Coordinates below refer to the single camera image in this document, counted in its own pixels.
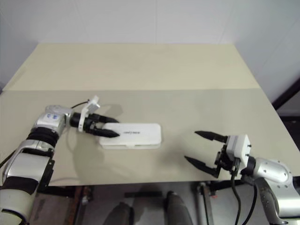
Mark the white plastic pencil case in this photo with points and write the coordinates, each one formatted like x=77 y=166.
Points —
x=140 y=134

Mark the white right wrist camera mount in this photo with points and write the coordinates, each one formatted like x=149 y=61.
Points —
x=239 y=147

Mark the rusty brown table leg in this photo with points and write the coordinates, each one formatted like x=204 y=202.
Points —
x=80 y=206

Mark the grey metal table leg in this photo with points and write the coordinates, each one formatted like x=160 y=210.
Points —
x=204 y=204

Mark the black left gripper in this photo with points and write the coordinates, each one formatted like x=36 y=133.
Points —
x=90 y=123

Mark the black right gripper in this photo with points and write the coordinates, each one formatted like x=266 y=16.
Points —
x=226 y=161

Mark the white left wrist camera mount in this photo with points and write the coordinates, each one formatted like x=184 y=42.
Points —
x=93 y=105

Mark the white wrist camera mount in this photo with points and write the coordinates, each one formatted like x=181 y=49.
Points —
x=239 y=147
x=93 y=105

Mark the black metal frame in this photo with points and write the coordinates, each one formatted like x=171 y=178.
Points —
x=287 y=93

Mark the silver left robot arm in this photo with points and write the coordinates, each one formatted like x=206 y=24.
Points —
x=28 y=159

